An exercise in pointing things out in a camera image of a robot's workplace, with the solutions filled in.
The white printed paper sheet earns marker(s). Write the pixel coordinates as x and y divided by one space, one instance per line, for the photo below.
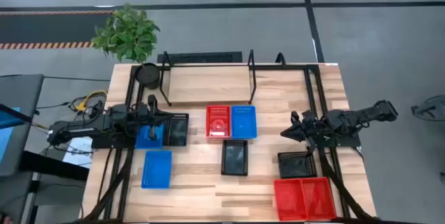
80 151

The red plastic slotted basket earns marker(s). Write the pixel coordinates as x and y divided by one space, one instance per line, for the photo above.
318 196
218 126
288 199

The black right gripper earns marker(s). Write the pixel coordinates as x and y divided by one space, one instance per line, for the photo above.
307 128

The blue panel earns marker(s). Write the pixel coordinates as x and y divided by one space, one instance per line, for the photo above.
5 137

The blue plastic slotted basket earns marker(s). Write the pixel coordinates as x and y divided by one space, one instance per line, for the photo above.
244 123
156 170
142 140

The black metal loop bracket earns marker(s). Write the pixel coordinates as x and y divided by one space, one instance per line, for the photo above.
280 54

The black plastic slotted basket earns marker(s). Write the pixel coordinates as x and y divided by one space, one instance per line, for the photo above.
234 158
295 166
177 131

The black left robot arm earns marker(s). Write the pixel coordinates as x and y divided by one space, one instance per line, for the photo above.
80 128

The black metal table frame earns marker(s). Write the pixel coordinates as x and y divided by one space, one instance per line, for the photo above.
295 67

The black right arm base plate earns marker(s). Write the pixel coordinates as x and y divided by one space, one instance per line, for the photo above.
351 143

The grey desk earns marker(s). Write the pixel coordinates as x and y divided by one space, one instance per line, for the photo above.
24 92

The green plant in black pot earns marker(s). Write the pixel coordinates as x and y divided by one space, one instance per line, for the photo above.
128 32

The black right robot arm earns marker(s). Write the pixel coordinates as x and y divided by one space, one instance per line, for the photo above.
368 112

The wooden shelf black metal legs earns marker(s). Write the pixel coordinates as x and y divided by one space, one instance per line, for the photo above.
208 85

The black stand base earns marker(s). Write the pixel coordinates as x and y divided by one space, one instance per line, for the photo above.
431 107

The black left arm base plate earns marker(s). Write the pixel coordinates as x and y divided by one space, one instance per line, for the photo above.
111 143

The black desk base bar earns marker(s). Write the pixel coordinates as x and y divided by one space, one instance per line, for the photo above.
52 166

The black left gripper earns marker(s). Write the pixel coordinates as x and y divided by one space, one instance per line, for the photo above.
143 112

